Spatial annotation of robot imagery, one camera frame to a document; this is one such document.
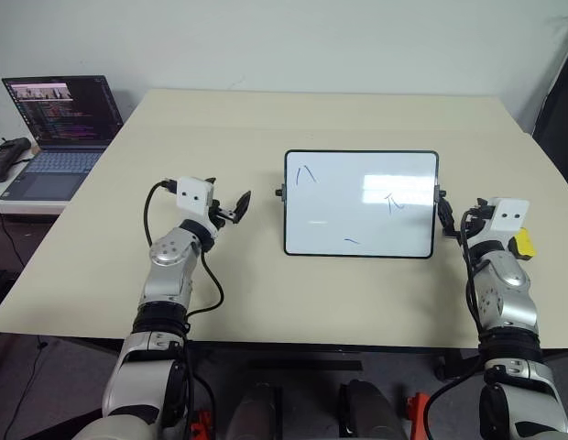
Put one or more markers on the open blue-grey laptop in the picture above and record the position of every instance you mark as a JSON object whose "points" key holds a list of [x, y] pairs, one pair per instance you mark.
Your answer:
{"points": [[59, 137]]}

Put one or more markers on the dark rounded grey shape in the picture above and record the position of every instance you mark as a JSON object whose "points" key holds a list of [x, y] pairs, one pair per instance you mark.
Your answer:
{"points": [[371, 410]]}

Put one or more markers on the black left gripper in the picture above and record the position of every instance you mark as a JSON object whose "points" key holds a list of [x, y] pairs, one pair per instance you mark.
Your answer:
{"points": [[222, 214]]}

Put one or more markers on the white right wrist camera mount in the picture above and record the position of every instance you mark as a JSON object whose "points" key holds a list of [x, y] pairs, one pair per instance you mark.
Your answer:
{"points": [[508, 217]]}

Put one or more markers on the black handheld controller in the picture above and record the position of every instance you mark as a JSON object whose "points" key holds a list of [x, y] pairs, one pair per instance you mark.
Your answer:
{"points": [[7, 156]]}

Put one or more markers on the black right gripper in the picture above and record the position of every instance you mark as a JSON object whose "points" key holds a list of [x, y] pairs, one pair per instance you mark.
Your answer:
{"points": [[476, 222]]}

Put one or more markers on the black upright panel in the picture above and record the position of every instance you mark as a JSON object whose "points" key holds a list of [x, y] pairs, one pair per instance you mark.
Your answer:
{"points": [[556, 128]]}

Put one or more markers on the red plastic bracket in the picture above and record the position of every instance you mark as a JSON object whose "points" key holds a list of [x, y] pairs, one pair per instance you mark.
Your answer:
{"points": [[417, 412], [202, 426]]}

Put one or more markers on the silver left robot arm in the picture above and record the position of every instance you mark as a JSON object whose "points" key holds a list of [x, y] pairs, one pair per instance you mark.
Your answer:
{"points": [[167, 275]]}

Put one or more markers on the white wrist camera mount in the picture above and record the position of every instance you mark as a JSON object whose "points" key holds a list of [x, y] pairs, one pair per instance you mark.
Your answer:
{"points": [[508, 217], [192, 197]]}

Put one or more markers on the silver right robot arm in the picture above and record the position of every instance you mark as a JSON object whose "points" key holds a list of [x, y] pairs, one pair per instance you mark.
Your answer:
{"points": [[513, 298]]}

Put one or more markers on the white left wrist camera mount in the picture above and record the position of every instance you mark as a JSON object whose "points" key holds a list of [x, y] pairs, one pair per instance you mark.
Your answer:
{"points": [[192, 197]]}

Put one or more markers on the small black-framed whiteboard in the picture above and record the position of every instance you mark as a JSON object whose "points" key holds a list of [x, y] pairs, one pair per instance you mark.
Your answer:
{"points": [[357, 206]]}

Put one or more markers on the yellow and black eraser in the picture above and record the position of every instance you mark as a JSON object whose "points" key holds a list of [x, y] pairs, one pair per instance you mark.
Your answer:
{"points": [[526, 245]]}

